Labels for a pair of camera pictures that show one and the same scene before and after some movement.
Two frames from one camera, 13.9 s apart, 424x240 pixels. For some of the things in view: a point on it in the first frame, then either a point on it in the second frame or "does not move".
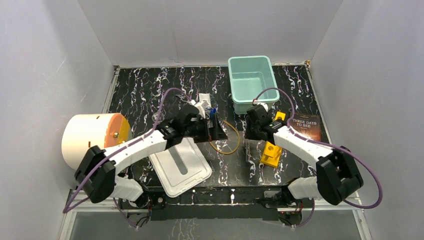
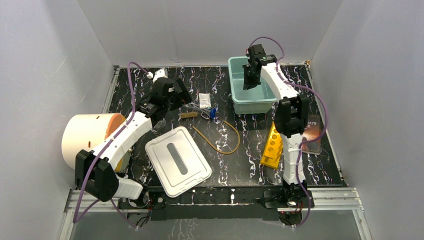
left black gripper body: [215, 127] to [183, 97]
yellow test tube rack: [272, 152] does not move
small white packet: [204, 96] does not move
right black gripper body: [251, 130] to [250, 79]
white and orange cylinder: [81, 132] does not move
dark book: [308, 125] does not move
